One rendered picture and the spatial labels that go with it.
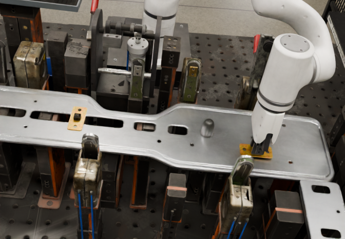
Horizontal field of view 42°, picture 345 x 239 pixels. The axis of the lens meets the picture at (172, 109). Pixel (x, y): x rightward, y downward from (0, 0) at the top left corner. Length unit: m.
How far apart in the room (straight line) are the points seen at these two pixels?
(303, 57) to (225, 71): 0.97
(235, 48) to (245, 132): 0.85
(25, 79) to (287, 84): 0.71
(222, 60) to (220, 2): 1.79
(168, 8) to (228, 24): 1.91
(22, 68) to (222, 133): 0.56
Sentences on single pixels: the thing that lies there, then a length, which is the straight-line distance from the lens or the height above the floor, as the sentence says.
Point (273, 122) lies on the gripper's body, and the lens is 1.04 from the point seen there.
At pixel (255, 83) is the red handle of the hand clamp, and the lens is 1.27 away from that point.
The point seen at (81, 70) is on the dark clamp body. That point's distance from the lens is 1.29.
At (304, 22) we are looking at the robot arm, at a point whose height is 1.35.
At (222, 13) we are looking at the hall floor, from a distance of 3.58.
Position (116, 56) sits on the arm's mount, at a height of 0.80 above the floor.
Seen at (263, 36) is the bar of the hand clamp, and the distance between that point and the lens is 1.20.
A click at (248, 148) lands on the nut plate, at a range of 1.18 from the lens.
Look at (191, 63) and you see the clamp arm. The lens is 1.23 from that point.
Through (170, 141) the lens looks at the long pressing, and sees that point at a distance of 1.16.
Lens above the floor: 1.87
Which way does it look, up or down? 44 degrees down
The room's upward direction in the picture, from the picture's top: 9 degrees clockwise
